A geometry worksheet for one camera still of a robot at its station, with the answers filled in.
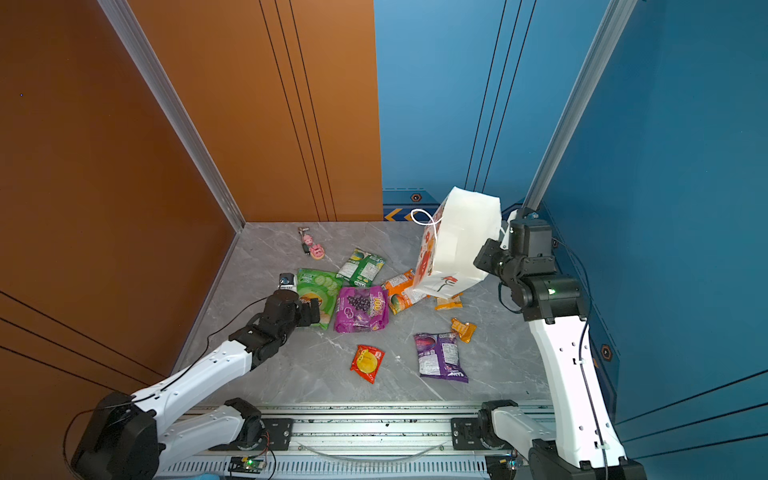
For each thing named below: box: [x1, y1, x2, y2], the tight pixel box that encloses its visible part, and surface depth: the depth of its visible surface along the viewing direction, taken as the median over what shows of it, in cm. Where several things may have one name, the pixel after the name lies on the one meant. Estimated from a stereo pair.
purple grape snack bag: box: [334, 286, 389, 333], surface depth 92 cm
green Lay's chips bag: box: [297, 268, 342, 330], surface depth 104 cm
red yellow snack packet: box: [350, 344, 386, 385], surface depth 86 cm
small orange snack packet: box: [434, 292, 464, 311], surface depth 97 cm
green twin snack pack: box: [336, 248, 386, 287], surface depth 104 cm
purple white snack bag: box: [413, 332, 469, 383], surface depth 84 cm
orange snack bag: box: [381, 269, 427, 315], surface depth 98 cm
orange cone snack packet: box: [450, 317, 478, 343], surface depth 92 cm
